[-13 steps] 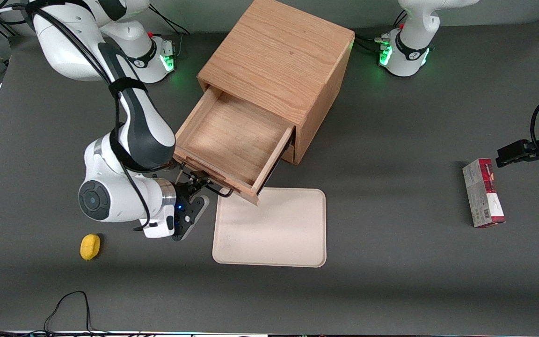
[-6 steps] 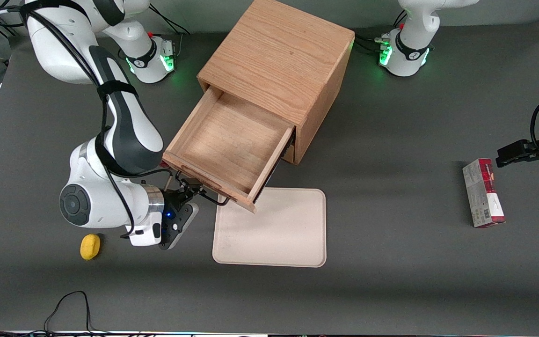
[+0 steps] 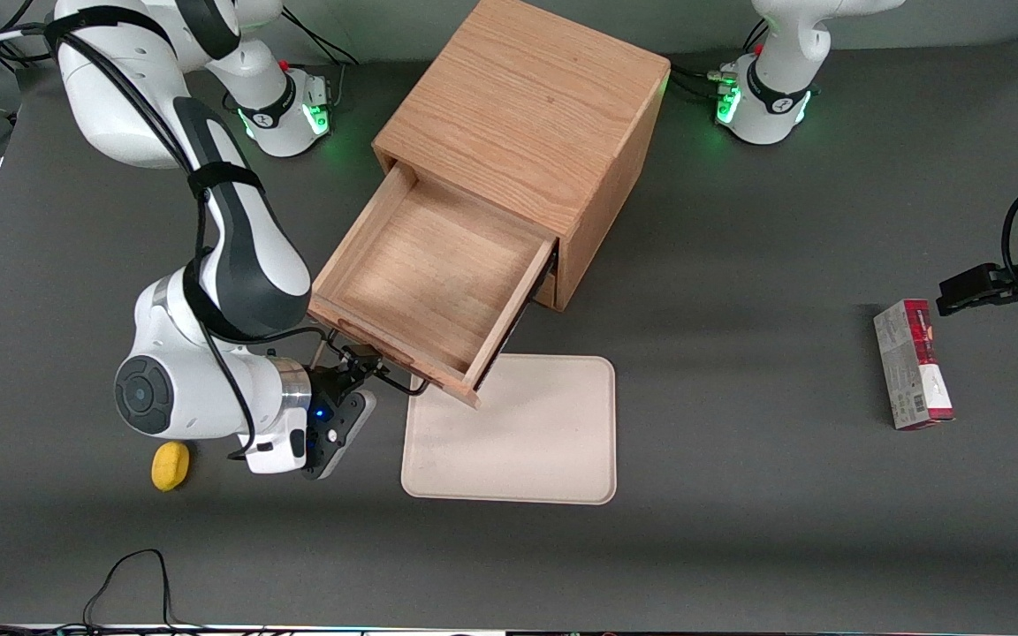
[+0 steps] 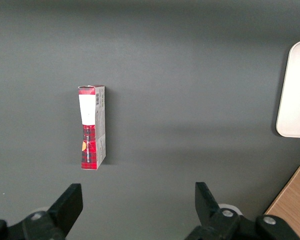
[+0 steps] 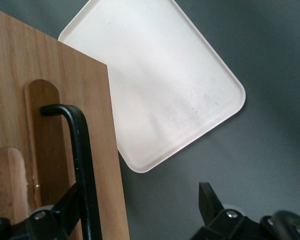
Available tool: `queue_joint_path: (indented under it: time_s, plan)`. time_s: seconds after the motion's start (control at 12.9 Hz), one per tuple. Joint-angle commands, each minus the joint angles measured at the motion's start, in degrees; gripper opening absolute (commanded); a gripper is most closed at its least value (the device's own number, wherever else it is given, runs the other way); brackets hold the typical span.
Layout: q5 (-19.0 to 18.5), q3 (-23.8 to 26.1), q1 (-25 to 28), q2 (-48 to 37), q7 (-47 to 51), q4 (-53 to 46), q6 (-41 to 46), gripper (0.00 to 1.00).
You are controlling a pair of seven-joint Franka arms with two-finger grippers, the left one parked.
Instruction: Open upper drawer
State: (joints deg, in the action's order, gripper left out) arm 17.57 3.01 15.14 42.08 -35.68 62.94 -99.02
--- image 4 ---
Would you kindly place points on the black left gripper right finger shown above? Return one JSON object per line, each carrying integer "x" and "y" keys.
{"x": 207, "y": 212}

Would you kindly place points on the beige plastic tray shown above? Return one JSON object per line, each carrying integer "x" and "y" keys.
{"x": 297, "y": 100}

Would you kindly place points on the red plaid carton box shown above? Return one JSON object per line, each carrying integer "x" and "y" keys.
{"x": 90, "y": 150}

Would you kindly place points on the oak wooden drawer cabinet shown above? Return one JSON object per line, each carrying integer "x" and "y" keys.
{"x": 295, "y": 205}

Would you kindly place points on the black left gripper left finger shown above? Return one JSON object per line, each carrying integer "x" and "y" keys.
{"x": 60, "y": 215}

